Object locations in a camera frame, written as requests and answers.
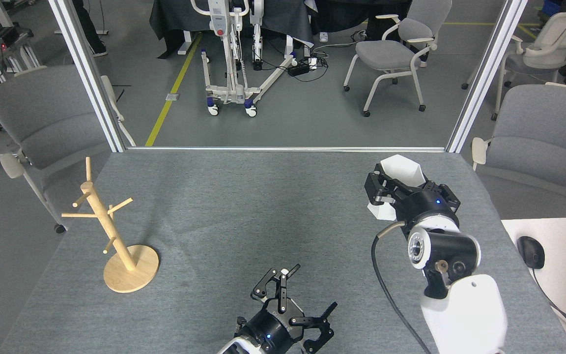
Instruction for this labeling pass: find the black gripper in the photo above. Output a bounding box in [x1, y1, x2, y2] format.
[237, 264, 338, 354]
[365, 165, 461, 234]

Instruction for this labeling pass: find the white hexagonal cup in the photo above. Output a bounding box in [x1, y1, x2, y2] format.
[367, 154, 425, 222]

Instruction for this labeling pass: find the wooden cup rack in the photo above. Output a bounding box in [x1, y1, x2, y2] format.
[61, 157, 160, 294]

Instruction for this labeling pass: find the metal equipment rack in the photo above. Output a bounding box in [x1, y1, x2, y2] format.
[0, 0, 43, 131]

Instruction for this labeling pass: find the black computer mouse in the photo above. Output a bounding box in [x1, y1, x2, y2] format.
[517, 236, 545, 269]

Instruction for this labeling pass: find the grey chair with white armrests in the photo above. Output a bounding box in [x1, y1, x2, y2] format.
[343, 0, 453, 118]

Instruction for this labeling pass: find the white mesh-back chair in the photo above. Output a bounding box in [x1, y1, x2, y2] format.
[461, 11, 566, 121]

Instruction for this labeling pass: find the white stand on wheels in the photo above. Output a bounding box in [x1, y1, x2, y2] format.
[191, 0, 299, 118]

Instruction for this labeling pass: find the dark table cloth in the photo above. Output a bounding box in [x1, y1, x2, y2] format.
[149, 0, 315, 59]

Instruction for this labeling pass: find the person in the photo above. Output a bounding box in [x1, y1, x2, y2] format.
[72, 0, 108, 57]

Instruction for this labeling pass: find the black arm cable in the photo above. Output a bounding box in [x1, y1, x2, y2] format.
[371, 221, 432, 354]

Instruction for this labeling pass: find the silver table edge rail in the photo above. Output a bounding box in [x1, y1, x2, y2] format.
[126, 146, 448, 153]

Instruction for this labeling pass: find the silver frame post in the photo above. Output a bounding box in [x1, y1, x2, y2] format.
[49, 0, 136, 153]
[446, 0, 529, 153]

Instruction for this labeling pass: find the grey chair with beige frame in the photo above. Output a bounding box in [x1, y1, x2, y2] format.
[0, 65, 136, 234]
[471, 83, 566, 217]

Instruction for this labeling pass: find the black mouse cable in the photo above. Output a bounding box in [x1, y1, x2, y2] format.
[531, 268, 566, 341]

